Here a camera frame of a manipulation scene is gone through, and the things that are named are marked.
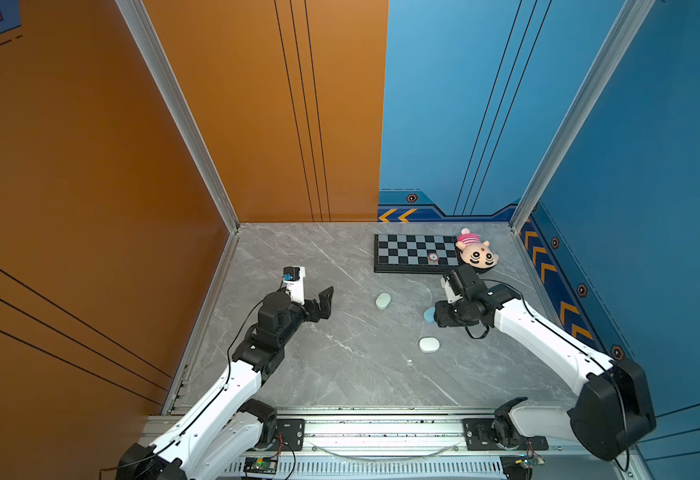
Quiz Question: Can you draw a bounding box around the pink plush toy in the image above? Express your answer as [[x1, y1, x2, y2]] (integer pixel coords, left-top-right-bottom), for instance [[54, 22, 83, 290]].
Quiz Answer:
[[455, 228, 500, 272]]

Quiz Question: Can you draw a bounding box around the left green circuit board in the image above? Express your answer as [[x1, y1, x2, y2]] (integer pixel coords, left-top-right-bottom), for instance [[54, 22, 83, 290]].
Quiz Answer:
[[242, 457, 279, 478]]

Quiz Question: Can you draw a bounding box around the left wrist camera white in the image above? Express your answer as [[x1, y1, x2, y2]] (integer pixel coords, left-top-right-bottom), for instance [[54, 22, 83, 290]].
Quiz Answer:
[[282, 266, 306, 305]]

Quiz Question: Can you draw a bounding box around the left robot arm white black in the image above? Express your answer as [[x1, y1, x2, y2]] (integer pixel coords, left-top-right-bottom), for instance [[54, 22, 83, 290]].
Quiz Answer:
[[111, 282, 335, 479]]

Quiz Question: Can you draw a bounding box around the right green circuit board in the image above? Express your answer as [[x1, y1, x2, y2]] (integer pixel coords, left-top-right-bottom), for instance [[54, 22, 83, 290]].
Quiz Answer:
[[515, 453, 546, 470]]

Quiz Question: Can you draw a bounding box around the white earbud case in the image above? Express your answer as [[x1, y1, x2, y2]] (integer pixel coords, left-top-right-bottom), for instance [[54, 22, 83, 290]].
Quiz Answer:
[[418, 337, 441, 354]]

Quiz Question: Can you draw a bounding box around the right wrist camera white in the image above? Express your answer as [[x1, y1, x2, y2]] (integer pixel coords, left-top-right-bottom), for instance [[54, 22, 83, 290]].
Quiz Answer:
[[441, 276, 461, 304]]

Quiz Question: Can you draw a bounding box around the blue earbud case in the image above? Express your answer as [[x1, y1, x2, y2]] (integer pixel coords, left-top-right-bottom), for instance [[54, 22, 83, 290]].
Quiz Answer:
[[423, 307, 436, 324]]

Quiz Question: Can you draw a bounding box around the left aluminium corner post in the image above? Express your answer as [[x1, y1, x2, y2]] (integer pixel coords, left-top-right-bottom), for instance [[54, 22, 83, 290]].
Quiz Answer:
[[115, 0, 240, 234]]

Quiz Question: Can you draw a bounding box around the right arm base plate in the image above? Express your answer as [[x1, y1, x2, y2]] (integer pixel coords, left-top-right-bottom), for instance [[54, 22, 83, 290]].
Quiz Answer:
[[461, 418, 549, 452]]

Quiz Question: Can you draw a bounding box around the green circuit board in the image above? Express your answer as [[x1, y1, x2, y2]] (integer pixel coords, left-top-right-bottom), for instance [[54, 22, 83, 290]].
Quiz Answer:
[[515, 453, 546, 470], [242, 457, 279, 478]]

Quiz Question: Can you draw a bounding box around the black grey checkerboard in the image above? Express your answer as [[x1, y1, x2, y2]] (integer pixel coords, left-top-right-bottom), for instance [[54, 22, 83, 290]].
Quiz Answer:
[[374, 234, 460, 275]]

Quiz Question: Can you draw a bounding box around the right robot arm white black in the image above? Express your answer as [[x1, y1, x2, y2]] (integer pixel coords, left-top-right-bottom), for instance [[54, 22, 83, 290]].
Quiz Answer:
[[434, 265, 657, 461]]

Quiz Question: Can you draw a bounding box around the aluminium corner post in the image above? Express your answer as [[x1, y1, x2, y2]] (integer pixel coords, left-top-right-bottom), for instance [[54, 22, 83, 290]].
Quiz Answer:
[[509, 0, 655, 234], [115, 0, 240, 234]]

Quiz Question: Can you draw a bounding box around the right aluminium corner post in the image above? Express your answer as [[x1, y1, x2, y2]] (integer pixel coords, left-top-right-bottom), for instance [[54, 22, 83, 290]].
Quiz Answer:
[[509, 0, 655, 234]]

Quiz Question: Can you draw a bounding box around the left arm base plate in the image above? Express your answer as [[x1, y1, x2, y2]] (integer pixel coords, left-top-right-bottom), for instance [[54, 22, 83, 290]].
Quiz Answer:
[[250, 417, 306, 452]]

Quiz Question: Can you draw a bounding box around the mint green earbud case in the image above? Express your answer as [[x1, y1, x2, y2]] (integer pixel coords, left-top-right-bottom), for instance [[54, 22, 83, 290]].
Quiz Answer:
[[375, 292, 392, 310]]

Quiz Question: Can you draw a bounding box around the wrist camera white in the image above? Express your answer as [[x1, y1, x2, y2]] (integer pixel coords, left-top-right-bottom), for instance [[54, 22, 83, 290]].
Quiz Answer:
[[441, 276, 461, 304], [282, 266, 306, 305]]

